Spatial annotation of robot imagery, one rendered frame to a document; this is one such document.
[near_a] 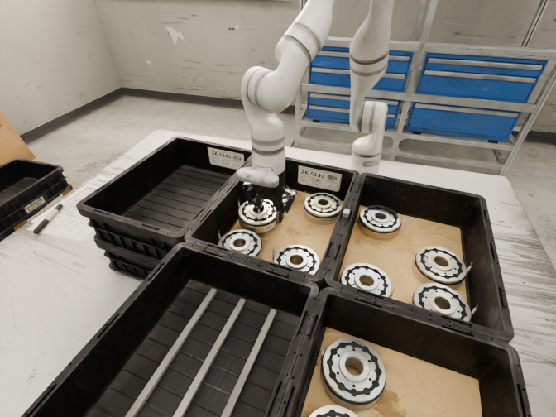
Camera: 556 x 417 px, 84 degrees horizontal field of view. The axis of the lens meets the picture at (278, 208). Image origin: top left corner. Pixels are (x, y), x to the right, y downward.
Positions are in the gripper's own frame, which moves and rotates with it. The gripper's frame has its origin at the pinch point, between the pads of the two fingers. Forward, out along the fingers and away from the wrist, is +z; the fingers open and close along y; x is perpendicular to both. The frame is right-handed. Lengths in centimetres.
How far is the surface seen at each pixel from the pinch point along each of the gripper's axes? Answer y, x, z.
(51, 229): 71, 13, 17
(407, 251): -34.0, -3.9, 4.4
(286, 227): -4.1, -1.4, 4.3
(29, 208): 119, -6, 36
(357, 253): -23.0, 1.1, 4.4
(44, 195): 120, -14, 35
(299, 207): -4.5, -10.8, 4.4
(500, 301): -47.2, 13.4, -5.7
